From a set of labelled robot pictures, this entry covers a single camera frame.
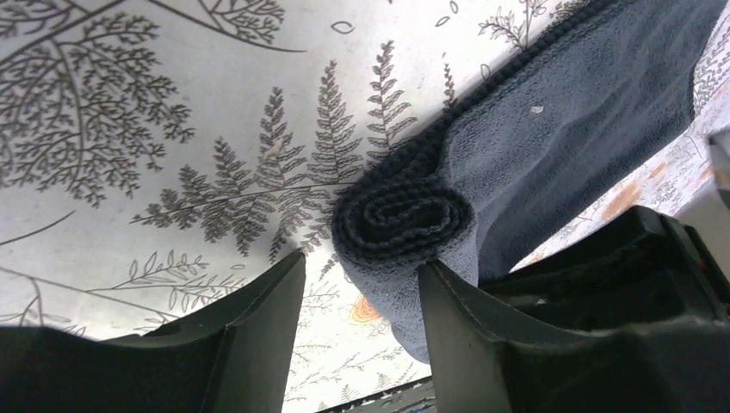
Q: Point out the dark grey cloth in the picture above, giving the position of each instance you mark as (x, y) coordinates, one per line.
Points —
(530, 149)

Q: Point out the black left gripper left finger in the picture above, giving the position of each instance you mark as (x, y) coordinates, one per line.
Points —
(230, 356)

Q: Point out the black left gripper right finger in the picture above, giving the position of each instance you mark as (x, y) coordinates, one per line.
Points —
(487, 356)

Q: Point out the floral table cloth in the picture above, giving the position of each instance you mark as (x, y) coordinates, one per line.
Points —
(157, 156)

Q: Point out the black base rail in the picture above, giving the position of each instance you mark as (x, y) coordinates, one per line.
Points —
(413, 397)

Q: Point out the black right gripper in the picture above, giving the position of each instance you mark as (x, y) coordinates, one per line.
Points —
(642, 267)

